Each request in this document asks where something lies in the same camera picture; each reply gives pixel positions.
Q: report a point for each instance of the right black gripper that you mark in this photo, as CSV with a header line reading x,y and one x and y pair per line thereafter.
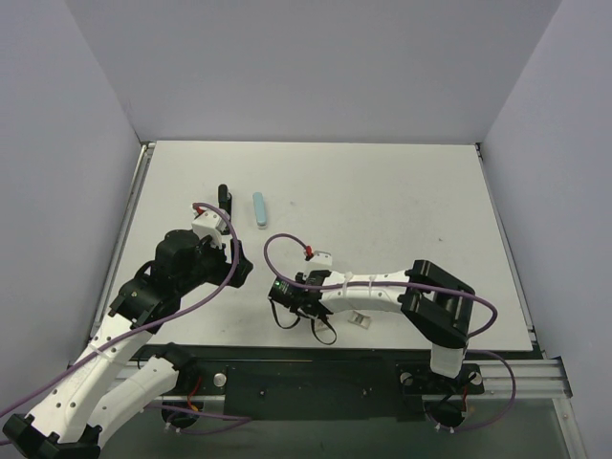
x,y
279,290

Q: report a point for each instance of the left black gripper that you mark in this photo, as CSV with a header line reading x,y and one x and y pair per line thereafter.
x,y
231,258

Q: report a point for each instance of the black stapler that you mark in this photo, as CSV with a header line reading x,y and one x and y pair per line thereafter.
x,y
224,198

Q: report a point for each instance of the blue and white stapler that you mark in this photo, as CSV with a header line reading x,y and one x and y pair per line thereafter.
x,y
259,208

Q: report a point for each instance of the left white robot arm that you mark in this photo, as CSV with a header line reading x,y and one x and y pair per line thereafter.
x,y
83,410

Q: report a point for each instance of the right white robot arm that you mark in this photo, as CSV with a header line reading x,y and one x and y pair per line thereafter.
x,y
433,300

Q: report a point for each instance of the open white staple box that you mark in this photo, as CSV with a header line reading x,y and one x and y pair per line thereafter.
x,y
360,320

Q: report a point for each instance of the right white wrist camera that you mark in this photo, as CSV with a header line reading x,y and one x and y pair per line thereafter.
x,y
318,260

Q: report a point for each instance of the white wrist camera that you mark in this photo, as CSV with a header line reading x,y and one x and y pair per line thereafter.
x,y
318,260
210,223

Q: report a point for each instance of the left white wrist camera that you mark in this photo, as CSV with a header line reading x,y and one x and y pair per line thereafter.
x,y
210,223

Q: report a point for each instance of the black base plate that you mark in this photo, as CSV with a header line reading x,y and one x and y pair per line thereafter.
x,y
322,384

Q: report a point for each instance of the aluminium frame rail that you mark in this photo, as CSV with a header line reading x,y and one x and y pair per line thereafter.
x,y
374,207

